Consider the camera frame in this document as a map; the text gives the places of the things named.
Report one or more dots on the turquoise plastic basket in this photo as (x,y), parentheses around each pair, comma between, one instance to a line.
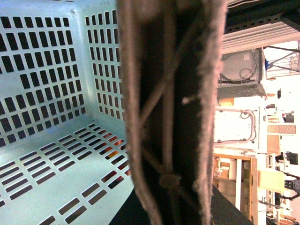
(63,156)

